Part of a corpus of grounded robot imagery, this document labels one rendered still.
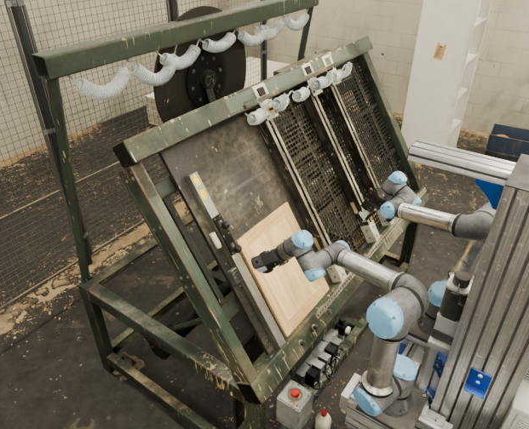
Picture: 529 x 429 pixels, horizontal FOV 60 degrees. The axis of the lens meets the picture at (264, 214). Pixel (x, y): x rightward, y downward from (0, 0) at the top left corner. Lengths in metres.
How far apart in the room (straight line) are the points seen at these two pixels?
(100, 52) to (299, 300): 1.55
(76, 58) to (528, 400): 2.23
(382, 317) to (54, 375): 2.67
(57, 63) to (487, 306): 1.90
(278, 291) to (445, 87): 3.99
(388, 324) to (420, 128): 4.72
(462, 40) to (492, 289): 4.25
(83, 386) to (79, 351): 0.31
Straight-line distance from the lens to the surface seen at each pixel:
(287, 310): 2.40
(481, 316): 1.77
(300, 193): 2.50
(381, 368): 1.67
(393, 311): 1.47
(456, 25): 5.66
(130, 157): 1.89
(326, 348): 2.53
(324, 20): 7.86
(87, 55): 2.26
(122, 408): 3.35
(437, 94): 5.86
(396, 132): 3.58
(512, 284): 1.66
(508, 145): 6.25
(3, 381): 3.79
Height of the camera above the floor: 2.69
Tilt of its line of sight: 34 degrees down
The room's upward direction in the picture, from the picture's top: straight up
